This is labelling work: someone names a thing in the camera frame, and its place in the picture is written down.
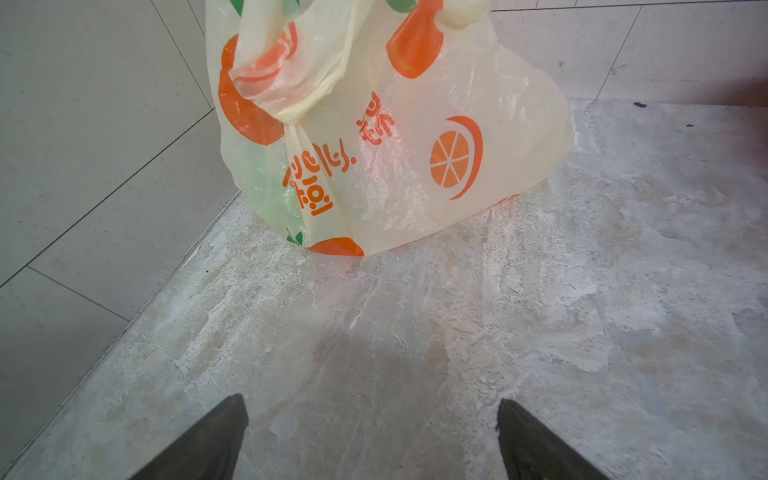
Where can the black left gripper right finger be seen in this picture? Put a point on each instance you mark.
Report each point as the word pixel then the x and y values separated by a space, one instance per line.
pixel 530 450

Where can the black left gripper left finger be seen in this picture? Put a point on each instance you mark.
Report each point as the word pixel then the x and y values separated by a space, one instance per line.
pixel 207 450

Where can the cream plastic fruit-print bag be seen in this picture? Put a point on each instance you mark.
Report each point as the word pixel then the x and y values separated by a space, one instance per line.
pixel 354 127

